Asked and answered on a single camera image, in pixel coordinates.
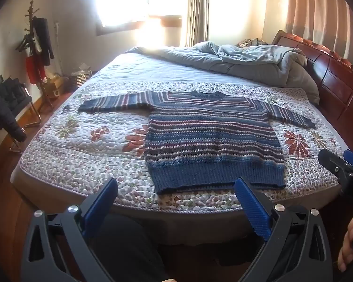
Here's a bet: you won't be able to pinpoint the person's right hand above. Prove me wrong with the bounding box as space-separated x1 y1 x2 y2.
338 211 353 272

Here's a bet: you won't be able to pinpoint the pale blue quilted bedsheet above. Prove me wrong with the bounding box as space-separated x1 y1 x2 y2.
90 51 286 87

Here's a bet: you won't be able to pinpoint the wooden coat rack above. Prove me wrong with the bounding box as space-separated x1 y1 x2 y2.
16 0 55 110

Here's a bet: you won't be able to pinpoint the bright window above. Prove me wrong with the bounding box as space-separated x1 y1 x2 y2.
94 0 189 36

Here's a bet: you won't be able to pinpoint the patterned pillow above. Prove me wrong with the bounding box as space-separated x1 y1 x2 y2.
238 38 268 48

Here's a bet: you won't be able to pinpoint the black jacket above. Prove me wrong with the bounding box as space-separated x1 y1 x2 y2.
0 76 33 143

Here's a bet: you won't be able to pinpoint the woven basket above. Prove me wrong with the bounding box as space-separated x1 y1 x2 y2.
69 69 93 90

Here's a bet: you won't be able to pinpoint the black hanging garment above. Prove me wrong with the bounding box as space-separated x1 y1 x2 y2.
32 18 55 67

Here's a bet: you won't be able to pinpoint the blue striped knit sweater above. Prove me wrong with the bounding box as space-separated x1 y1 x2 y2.
77 90 317 195

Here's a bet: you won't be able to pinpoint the floral quilted bedspread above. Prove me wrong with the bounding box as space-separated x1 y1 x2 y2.
19 81 349 212

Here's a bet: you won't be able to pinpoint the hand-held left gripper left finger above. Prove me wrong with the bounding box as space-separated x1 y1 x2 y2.
21 178 119 282

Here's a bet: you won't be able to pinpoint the red hanging bag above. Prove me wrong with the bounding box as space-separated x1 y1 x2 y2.
25 54 46 84

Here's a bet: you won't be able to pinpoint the grey window curtain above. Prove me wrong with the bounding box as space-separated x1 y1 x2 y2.
186 0 211 47

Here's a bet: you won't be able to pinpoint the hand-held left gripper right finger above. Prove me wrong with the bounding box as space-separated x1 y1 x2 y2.
234 177 333 282

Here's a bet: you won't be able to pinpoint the brown box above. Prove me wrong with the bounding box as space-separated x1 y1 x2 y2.
44 76 70 99

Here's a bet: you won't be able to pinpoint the person's dark trousers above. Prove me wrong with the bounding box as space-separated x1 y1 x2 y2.
91 213 265 282

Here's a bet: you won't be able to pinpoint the grey crumpled duvet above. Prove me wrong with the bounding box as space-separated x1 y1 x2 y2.
126 42 321 105

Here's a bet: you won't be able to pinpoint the metal frame chair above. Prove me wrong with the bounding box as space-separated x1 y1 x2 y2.
9 78 42 153

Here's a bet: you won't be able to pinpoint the grey mattress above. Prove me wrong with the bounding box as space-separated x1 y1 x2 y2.
10 167 350 246

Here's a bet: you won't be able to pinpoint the red-brown wooden headboard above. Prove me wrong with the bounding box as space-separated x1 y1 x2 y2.
271 30 353 130

